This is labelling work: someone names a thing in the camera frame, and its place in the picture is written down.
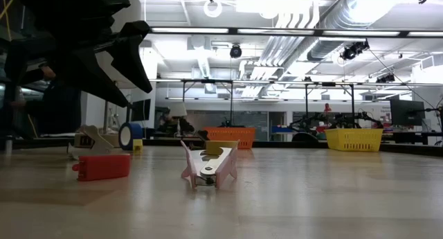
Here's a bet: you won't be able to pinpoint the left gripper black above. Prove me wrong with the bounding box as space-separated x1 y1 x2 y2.
5 0 153 108

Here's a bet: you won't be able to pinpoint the dark blue tape roll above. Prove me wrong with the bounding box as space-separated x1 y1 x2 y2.
118 122 143 151

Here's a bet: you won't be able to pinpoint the white staple remover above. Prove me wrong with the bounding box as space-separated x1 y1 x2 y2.
67 124 114 160

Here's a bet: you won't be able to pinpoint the red mini stapler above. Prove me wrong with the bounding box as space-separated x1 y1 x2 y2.
71 153 132 182

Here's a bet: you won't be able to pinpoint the dark grey staple remover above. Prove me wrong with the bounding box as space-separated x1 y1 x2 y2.
196 130 210 150

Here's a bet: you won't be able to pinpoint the orange plastic basket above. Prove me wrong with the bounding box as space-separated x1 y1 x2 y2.
203 126 257 150

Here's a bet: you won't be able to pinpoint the pink staple remover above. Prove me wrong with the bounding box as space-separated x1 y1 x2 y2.
179 139 240 191

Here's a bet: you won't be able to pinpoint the small black monitor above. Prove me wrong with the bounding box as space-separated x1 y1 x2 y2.
126 98 152 129

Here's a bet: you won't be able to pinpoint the person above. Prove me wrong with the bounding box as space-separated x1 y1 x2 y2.
157 114 195 134
10 65 82 138

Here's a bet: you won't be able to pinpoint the small background table lamp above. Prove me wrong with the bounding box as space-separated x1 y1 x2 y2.
169 102 188 138

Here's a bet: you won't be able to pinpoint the black beam with light strips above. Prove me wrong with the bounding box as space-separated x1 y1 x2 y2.
141 26 443 39

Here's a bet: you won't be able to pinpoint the background black robot arms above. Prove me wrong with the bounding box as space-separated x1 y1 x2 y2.
290 110 383 130

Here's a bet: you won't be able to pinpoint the yellow plastic basket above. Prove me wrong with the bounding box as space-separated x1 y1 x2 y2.
325 127 384 152

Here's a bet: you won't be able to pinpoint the small black ceiling rig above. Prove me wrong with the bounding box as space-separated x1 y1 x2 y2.
376 73 396 84

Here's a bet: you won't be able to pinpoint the large black monitor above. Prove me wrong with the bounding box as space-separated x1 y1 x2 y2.
390 99 426 127

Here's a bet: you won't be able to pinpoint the white ring light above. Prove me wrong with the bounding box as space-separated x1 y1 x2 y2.
203 0 223 18

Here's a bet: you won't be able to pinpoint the silver metal post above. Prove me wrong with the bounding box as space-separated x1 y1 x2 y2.
3 134 14 156

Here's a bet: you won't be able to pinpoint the black background workstation frame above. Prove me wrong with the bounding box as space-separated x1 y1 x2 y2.
181 78 356 129

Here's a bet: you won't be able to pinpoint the black aluminium table frame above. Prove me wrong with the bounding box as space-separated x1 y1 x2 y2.
0 136 443 157

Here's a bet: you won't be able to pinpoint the silver ventilation duct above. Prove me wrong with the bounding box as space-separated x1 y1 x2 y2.
306 0 381 62

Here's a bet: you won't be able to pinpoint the black ceiling camera rig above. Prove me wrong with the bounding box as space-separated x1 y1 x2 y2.
341 40 370 61

